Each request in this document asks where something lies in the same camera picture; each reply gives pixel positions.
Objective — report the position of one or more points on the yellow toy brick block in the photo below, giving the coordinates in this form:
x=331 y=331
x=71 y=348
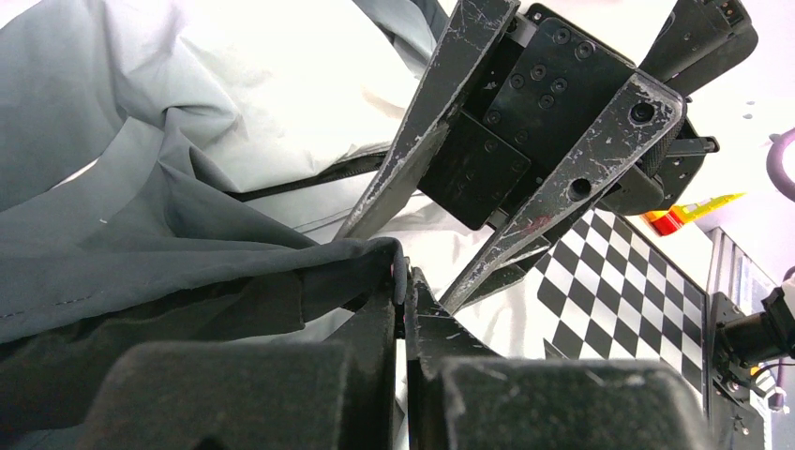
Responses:
x=687 y=213

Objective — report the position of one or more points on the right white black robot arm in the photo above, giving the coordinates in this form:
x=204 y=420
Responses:
x=523 y=123

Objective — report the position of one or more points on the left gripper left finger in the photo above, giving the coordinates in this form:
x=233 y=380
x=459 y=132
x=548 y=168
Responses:
x=338 y=393

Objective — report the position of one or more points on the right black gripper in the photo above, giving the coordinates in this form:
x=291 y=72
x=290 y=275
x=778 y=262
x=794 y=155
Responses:
x=558 y=123

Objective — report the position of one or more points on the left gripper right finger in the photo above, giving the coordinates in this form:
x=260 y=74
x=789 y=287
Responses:
x=463 y=395

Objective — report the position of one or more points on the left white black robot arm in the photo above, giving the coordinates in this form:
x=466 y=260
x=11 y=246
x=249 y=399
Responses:
x=741 y=350

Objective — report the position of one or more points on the black white checkerboard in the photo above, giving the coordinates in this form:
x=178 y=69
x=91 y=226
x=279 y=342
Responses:
x=613 y=295

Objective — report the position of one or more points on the grey gradient zip jacket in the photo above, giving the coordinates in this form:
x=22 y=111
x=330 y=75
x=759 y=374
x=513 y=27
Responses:
x=127 y=130

